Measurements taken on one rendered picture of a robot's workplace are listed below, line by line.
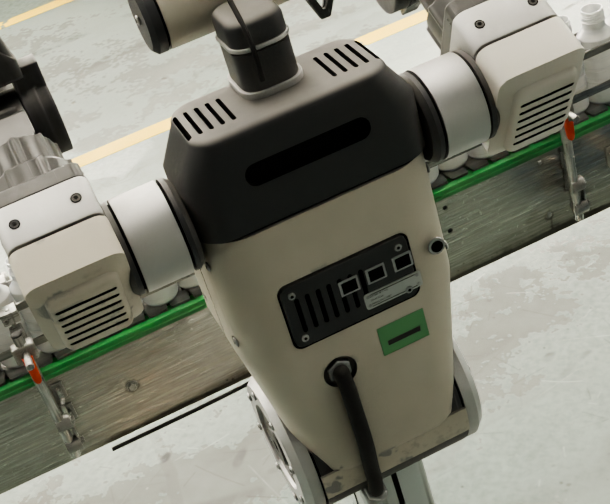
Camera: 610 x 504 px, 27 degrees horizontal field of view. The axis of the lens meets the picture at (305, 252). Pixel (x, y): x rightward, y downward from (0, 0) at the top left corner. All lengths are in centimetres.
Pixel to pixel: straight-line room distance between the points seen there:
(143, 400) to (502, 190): 67
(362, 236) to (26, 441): 97
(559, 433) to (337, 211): 192
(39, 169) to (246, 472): 206
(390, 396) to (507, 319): 209
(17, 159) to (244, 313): 25
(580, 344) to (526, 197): 115
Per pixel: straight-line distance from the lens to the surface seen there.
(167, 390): 201
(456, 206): 205
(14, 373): 196
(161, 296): 194
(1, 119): 119
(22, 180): 113
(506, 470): 293
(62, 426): 192
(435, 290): 122
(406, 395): 127
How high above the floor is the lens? 208
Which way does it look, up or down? 33 degrees down
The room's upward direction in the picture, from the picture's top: 18 degrees counter-clockwise
